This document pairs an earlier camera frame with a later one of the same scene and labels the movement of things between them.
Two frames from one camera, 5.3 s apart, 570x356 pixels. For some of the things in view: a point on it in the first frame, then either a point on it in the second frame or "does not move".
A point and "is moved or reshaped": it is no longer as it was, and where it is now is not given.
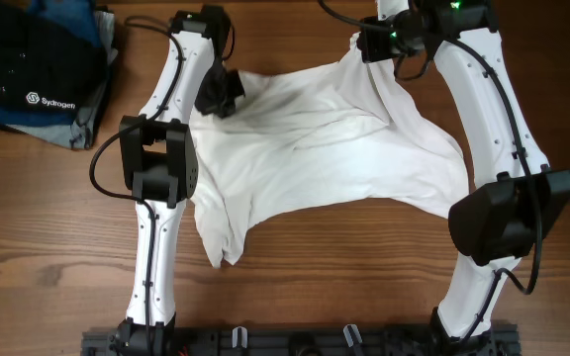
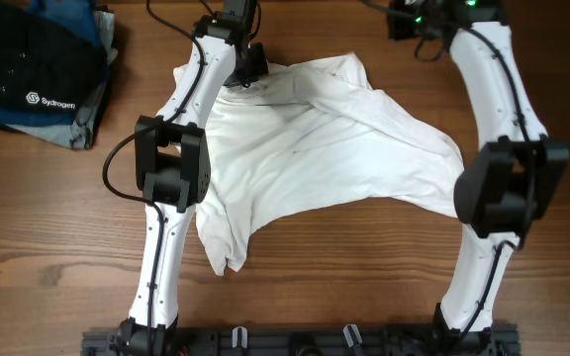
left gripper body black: (219, 90) to (251, 67)
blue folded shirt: (76, 18) does not move
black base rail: (171, 340) does not move
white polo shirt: (305, 137) is moved or reshaped
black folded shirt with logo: (36, 63) does not move
